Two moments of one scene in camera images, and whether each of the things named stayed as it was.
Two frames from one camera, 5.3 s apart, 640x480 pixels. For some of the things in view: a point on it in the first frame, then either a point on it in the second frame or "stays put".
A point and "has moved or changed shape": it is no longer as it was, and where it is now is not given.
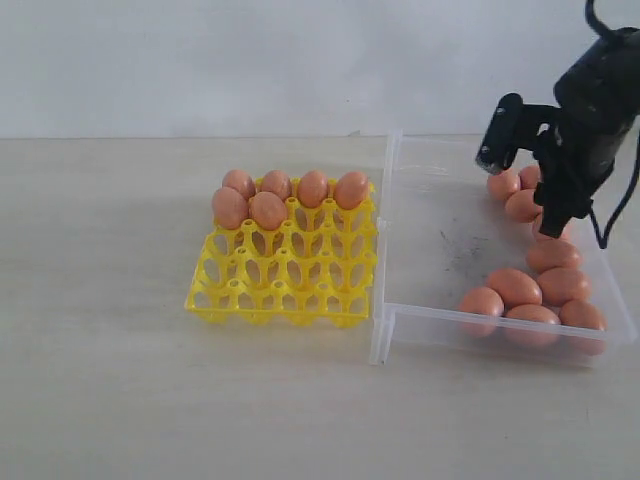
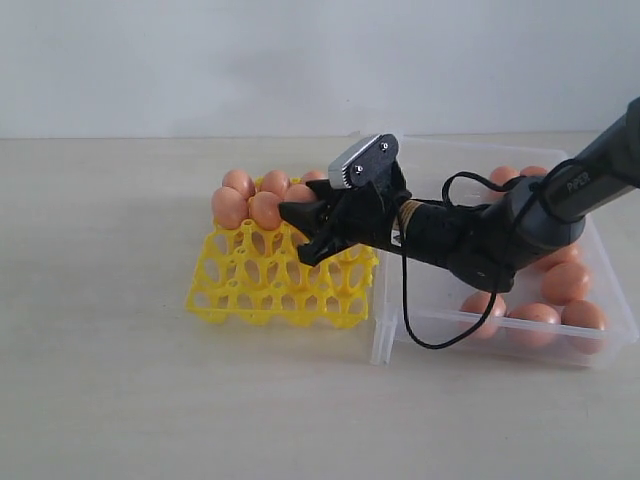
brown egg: (269, 210) stays put
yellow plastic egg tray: (316, 269) stays put
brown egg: (240, 181) stays put
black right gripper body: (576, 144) to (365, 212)
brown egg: (566, 240) has moved or changed shape
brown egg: (278, 183) stays put
